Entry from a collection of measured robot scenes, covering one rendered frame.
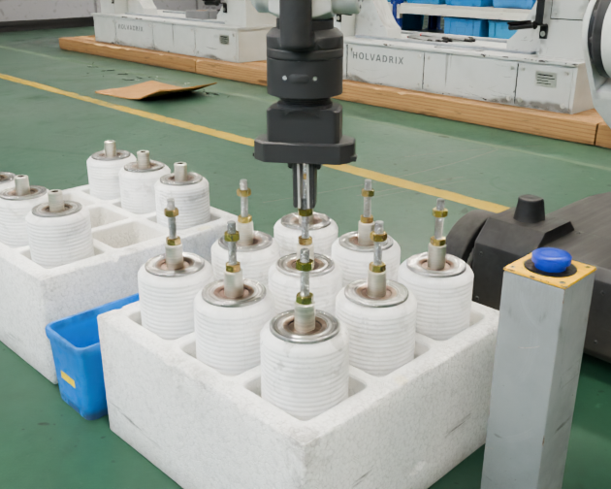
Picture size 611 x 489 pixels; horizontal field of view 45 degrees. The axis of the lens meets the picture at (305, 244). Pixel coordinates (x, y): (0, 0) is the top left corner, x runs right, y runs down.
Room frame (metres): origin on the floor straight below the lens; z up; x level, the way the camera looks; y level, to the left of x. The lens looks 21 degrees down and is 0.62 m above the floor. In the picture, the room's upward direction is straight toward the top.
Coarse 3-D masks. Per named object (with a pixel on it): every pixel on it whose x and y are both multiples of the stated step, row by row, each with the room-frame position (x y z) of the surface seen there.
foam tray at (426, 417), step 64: (128, 320) 0.85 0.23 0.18; (128, 384) 0.82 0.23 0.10; (192, 384) 0.71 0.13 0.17; (256, 384) 0.71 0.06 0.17; (384, 384) 0.69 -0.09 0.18; (448, 384) 0.76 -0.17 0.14; (192, 448) 0.72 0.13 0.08; (256, 448) 0.64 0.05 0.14; (320, 448) 0.60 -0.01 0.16; (384, 448) 0.67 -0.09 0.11; (448, 448) 0.77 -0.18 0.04
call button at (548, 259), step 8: (544, 248) 0.72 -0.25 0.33; (552, 248) 0.72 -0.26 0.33; (536, 256) 0.70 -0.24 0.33; (544, 256) 0.70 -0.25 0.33; (552, 256) 0.70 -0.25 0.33; (560, 256) 0.70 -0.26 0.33; (568, 256) 0.70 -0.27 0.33; (536, 264) 0.71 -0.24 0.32; (544, 264) 0.69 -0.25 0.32; (552, 264) 0.69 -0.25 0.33; (560, 264) 0.69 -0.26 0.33; (568, 264) 0.69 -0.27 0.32; (552, 272) 0.69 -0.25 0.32; (560, 272) 0.69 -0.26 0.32
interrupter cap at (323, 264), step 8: (288, 256) 0.89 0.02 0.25; (296, 256) 0.88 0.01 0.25; (320, 256) 0.89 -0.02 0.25; (328, 256) 0.88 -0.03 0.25; (280, 264) 0.86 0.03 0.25; (288, 264) 0.86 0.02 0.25; (320, 264) 0.86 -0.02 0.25; (328, 264) 0.86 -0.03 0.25; (280, 272) 0.84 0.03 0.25; (288, 272) 0.83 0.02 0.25; (296, 272) 0.84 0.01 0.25; (312, 272) 0.83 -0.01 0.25; (320, 272) 0.83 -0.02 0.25; (328, 272) 0.84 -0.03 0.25
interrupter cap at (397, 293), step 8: (360, 280) 0.81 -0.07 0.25; (392, 280) 0.81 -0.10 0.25; (344, 288) 0.78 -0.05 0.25; (352, 288) 0.79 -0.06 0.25; (360, 288) 0.79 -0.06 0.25; (392, 288) 0.79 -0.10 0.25; (400, 288) 0.79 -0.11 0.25; (352, 296) 0.76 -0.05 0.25; (360, 296) 0.77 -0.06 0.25; (368, 296) 0.77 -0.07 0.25; (384, 296) 0.77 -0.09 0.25; (392, 296) 0.77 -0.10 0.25; (400, 296) 0.77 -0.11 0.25; (408, 296) 0.77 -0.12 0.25; (360, 304) 0.75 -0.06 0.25; (368, 304) 0.74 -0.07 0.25; (376, 304) 0.74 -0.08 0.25; (384, 304) 0.74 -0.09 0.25; (392, 304) 0.74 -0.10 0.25; (400, 304) 0.75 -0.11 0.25
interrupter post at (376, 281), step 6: (372, 276) 0.77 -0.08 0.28; (378, 276) 0.77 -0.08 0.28; (384, 276) 0.77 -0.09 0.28; (372, 282) 0.77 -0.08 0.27; (378, 282) 0.77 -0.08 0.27; (384, 282) 0.77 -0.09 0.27; (372, 288) 0.77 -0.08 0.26; (378, 288) 0.77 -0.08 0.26; (384, 288) 0.77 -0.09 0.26; (372, 294) 0.77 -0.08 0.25; (378, 294) 0.77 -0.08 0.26; (384, 294) 0.77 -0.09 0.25
